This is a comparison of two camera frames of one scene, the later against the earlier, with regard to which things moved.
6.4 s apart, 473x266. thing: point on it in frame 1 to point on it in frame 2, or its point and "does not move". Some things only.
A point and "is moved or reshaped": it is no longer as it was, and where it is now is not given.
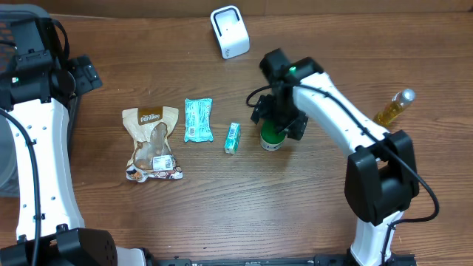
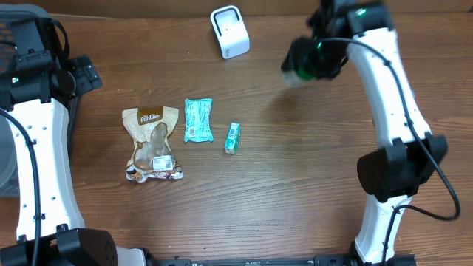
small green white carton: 232,140 does not move
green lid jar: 270,140 is moved or reshaped
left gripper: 86,75 does not move
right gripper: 297,128 to 301,51
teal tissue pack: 198,120 does not move
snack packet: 153,157 does not move
